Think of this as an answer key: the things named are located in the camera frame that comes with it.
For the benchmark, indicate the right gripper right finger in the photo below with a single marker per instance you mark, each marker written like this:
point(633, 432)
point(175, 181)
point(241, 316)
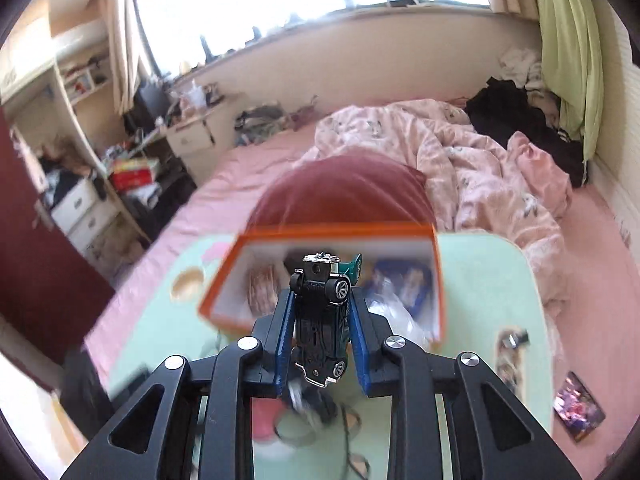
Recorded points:
point(492, 435)

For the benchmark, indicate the white drawer nightstand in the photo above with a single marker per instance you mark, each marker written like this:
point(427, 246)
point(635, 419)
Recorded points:
point(201, 142)

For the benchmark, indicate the dark red pillow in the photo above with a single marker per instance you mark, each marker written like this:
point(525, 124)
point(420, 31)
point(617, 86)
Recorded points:
point(351, 188)

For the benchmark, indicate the grey clothes pile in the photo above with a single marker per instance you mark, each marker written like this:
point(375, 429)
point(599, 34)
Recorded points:
point(260, 123)

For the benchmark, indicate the pink floral duvet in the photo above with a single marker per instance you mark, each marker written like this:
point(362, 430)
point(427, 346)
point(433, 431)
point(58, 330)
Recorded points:
point(473, 183)

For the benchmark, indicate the black toy car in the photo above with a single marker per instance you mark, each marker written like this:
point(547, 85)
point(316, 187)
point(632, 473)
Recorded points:
point(327, 305)

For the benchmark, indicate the green cartoon lap table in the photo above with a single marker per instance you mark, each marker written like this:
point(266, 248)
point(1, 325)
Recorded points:
point(488, 288)

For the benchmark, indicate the white drawer cabinet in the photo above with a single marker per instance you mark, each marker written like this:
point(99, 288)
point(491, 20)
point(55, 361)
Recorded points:
point(82, 216)

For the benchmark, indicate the black clothes pile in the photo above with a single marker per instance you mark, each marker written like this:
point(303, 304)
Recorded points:
point(501, 109)

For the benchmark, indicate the colourful card on bed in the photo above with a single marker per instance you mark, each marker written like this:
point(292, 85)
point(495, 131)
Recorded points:
point(577, 409)

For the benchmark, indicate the white clothes pile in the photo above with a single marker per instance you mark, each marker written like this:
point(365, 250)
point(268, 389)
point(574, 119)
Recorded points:
point(523, 67)

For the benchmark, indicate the red snack box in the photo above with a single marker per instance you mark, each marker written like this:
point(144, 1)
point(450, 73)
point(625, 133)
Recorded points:
point(133, 173)

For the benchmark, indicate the orange gradient cardboard box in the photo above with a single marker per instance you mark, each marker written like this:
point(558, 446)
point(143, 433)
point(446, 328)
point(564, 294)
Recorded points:
point(397, 264)

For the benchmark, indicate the green curtain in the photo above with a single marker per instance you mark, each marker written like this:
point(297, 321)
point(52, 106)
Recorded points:
point(571, 62)

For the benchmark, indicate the black wrapped candy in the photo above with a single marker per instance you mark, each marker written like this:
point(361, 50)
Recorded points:
point(514, 339)

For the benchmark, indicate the beige left curtain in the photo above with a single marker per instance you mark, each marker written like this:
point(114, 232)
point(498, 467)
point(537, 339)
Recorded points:
point(129, 62)

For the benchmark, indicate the wall bookshelf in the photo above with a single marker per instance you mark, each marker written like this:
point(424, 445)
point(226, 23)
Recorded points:
point(83, 59)

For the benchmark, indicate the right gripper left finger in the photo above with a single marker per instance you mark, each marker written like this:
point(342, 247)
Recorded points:
point(193, 419)

